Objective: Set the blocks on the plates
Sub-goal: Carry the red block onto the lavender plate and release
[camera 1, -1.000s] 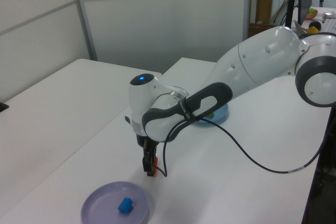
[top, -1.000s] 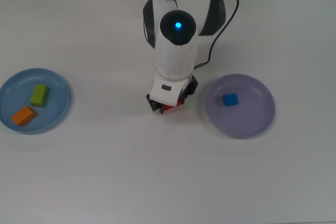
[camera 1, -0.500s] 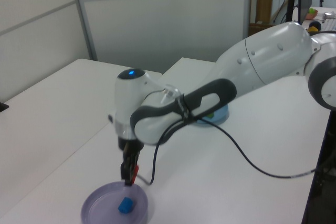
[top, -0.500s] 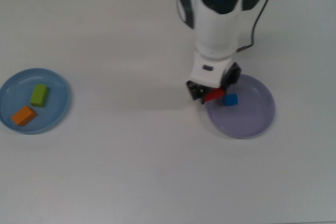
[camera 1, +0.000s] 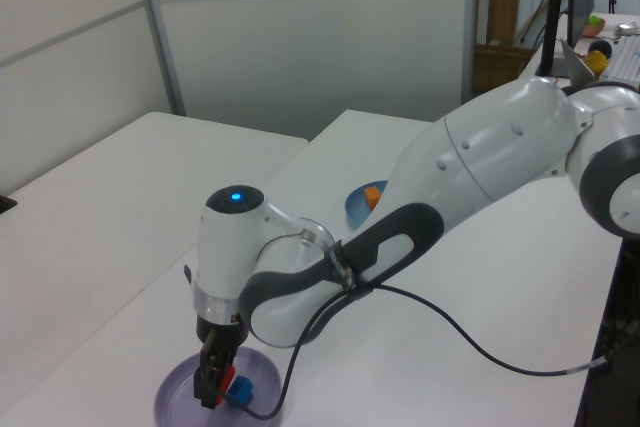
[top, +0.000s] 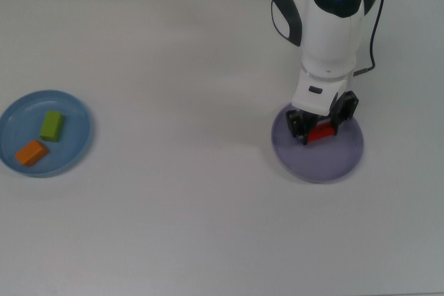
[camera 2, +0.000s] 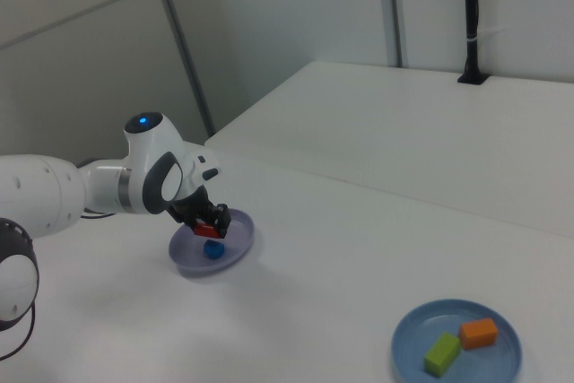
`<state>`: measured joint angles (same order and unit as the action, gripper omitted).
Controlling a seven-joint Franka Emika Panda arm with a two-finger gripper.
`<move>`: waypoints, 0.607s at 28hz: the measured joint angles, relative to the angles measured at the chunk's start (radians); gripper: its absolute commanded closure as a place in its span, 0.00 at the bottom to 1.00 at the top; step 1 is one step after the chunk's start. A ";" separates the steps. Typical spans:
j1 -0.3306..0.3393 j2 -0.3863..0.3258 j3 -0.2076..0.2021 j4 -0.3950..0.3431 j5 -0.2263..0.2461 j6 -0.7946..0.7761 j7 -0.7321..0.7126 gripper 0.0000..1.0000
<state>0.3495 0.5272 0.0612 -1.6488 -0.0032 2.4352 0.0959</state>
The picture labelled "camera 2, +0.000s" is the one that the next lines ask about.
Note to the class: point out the red cylinder block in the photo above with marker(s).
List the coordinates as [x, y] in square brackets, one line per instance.
[205, 230]

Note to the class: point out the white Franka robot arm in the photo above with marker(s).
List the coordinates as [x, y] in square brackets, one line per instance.
[45, 194]

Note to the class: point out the blue plastic plate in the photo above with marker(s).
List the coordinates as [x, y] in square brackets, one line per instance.
[412, 342]

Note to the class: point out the black pole with clamp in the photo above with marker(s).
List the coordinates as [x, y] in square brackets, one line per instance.
[471, 20]

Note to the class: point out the blue block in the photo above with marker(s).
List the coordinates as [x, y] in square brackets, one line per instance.
[213, 249]

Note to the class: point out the grey partition corner post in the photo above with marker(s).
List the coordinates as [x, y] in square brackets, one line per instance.
[179, 42]

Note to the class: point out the green rectangular block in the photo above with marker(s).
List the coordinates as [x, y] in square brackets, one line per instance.
[441, 354]

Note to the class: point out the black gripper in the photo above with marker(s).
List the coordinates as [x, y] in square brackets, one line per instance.
[193, 208]

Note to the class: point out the orange rectangular block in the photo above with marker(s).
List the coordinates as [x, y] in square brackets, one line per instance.
[479, 333]

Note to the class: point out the purple plastic plate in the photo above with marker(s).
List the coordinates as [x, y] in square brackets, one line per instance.
[237, 239]

